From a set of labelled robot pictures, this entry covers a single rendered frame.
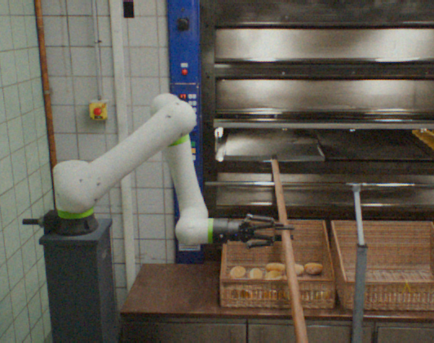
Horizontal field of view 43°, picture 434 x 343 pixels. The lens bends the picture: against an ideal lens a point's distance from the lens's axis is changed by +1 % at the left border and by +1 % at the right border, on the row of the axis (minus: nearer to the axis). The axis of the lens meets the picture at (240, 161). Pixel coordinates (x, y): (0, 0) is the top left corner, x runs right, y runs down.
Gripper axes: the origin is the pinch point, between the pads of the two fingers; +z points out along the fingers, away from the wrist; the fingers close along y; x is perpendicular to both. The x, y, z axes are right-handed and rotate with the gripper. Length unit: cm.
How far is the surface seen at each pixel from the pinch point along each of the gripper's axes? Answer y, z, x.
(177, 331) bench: 71, -47, -44
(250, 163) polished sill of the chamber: 1, -13, -98
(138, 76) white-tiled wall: -45, -73, -99
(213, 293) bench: 60, -31, -62
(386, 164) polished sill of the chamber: 1, 60, -98
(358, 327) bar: 62, 38, -38
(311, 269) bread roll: 54, 20, -80
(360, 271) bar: 34, 37, -38
